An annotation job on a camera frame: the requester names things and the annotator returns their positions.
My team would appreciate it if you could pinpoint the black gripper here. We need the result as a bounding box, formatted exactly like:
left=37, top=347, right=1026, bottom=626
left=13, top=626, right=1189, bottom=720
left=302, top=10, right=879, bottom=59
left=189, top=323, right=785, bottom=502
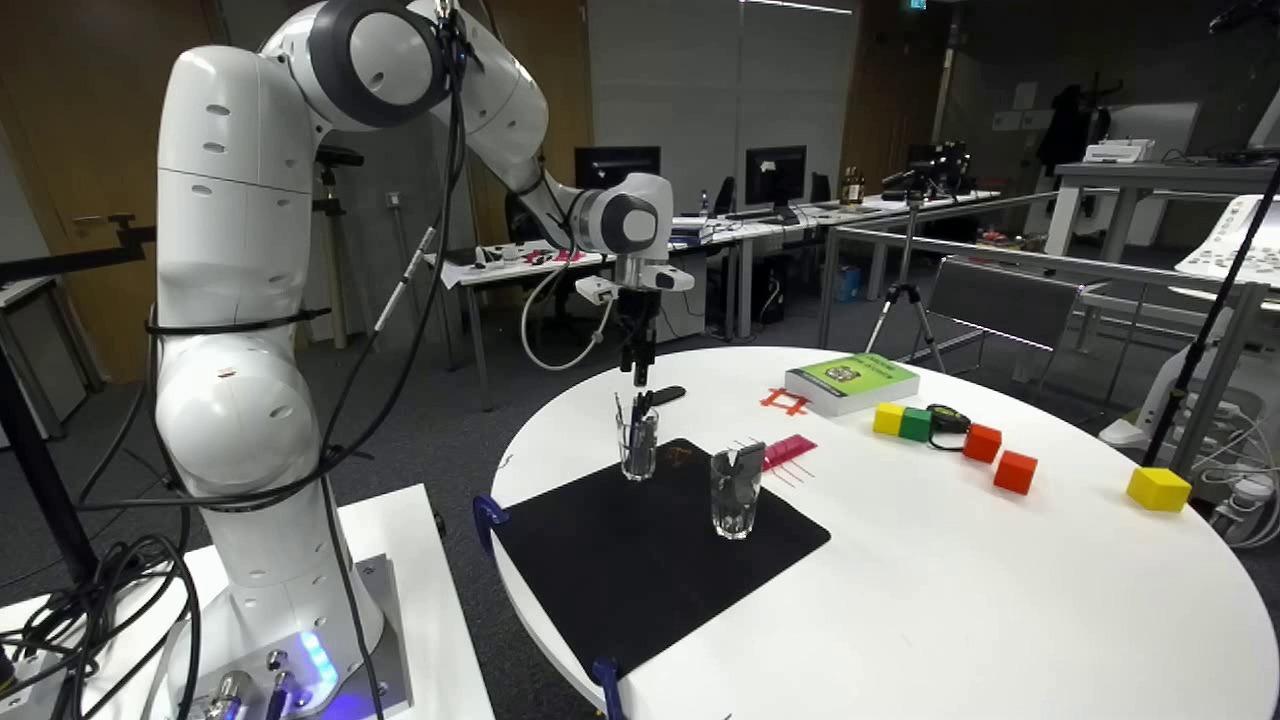
left=618, top=287, right=663, bottom=390

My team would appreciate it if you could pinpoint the black computer monitor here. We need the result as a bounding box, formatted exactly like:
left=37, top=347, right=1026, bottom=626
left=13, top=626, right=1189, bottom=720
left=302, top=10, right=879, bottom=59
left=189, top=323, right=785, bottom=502
left=739, top=139, right=810, bottom=212
left=572, top=139, right=663, bottom=191

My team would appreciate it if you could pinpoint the green book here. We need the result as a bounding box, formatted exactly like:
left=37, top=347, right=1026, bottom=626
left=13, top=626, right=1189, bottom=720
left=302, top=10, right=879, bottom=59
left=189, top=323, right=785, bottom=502
left=778, top=347, right=924, bottom=419

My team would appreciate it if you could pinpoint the red cube block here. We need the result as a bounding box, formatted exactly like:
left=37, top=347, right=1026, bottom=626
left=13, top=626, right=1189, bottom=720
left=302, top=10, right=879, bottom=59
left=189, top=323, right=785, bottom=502
left=986, top=446, right=1040, bottom=499
left=959, top=419, right=1008, bottom=468

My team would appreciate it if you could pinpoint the clear glass cup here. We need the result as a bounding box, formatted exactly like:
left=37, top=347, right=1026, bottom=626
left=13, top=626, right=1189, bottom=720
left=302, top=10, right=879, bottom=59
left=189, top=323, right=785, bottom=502
left=610, top=390, right=663, bottom=485
left=706, top=439, right=768, bottom=544

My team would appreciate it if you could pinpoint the blue spring clamp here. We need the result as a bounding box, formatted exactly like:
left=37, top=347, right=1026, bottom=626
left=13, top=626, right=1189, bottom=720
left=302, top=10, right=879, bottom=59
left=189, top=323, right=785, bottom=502
left=467, top=492, right=511, bottom=535
left=588, top=656, right=631, bottom=720

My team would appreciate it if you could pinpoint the pink comb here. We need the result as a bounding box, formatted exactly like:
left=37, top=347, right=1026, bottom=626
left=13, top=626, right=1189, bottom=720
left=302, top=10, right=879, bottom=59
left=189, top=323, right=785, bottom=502
left=755, top=432, right=818, bottom=473

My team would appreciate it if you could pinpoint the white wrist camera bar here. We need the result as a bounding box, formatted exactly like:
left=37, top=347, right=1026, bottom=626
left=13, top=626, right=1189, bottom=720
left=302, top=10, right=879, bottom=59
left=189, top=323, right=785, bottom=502
left=572, top=266, right=701, bottom=300

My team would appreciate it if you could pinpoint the white robot base platform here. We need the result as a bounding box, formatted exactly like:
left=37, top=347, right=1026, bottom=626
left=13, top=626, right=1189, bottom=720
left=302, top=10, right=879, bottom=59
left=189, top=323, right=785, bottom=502
left=0, top=478, right=498, bottom=720

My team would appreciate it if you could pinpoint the gray metal frame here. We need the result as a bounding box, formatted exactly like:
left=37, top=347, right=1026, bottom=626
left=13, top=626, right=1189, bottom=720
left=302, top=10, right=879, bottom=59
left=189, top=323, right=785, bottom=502
left=817, top=182, right=1280, bottom=442

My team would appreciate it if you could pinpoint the black camera tripod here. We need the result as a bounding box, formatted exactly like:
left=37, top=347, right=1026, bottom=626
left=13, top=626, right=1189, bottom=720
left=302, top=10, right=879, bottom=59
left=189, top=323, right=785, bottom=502
left=861, top=136, right=977, bottom=371

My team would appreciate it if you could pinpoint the gray chair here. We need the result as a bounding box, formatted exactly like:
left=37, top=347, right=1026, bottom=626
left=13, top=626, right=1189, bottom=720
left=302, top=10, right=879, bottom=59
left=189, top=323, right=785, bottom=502
left=914, top=250, right=1086, bottom=390

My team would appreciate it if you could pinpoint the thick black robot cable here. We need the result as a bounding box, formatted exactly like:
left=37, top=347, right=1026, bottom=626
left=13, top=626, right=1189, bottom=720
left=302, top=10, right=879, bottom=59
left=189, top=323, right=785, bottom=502
left=310, top=4, right=472, bottom=720

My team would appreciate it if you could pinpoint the black camera stand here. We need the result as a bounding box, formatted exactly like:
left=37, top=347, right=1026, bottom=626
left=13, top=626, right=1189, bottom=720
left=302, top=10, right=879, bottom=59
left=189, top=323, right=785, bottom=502
left=0, top=212, right=155, bottom=593

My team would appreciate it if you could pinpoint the black marker pen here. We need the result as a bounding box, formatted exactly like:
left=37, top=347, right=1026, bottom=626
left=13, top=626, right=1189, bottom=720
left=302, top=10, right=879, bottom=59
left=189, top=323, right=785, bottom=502
left=622, top=384, right=690, bottom=457

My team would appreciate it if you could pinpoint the black boom light stand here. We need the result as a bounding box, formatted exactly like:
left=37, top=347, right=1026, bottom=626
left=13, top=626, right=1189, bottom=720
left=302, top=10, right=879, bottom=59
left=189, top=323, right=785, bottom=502
left=1134, top=155, right=1280, bottom=473

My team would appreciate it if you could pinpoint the black rectangular mat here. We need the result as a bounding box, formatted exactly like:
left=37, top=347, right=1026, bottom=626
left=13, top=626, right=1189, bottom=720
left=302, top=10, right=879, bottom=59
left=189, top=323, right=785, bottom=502
left=493, top=435, right=831, bottom=682

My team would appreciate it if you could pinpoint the long gray workbench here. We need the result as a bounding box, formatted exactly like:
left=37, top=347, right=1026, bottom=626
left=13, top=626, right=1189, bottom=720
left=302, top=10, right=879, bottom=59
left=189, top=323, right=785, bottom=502
left=1042, top=155, right=1280, bottom=260

